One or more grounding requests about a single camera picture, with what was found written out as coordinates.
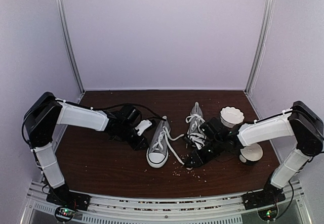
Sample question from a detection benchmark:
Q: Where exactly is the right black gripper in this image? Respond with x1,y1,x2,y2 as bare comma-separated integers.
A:
184,137,224,168

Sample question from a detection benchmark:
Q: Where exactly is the grey sneaker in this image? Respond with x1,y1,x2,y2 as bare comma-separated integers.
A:
146,115,184,168
185,102,205,135

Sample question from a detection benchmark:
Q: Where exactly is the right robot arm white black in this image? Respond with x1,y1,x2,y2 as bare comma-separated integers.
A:
184,101,323,205

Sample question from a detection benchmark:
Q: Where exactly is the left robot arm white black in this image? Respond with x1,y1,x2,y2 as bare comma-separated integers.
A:
22,92,158,206

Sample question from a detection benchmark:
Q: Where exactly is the white fluted ceramic bowl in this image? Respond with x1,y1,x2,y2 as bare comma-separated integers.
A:
220,106,245,128

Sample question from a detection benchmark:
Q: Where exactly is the black and white bowl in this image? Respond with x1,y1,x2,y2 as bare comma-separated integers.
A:
239,143,263,166

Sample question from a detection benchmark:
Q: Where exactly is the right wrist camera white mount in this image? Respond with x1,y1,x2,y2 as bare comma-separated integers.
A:
183,133,206,149

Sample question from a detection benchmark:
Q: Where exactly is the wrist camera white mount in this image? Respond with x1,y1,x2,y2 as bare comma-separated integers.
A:
135,119,152,136
183,133,206,149

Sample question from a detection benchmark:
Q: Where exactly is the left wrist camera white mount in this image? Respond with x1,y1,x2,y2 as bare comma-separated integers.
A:
135,119,152,136

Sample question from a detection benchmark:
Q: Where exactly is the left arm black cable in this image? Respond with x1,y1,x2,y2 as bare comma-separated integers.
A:
91,103,168,122

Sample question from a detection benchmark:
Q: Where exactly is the front aluminium rail frame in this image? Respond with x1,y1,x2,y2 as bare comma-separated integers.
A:
18,181,314,223

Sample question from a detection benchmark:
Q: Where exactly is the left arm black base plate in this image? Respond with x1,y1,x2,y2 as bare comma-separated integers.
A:
46,189,91,211

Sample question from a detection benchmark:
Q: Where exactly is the left aluminium frame post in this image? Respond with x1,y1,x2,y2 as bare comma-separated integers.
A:
56,0,85,94

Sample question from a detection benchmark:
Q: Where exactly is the aluminium frame post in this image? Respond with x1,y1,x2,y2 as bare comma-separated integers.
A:
56,0,85,94
245,0,274,96

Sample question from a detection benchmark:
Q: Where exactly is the right aluminium frame post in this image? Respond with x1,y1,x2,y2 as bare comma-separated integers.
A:
245,0,274,96

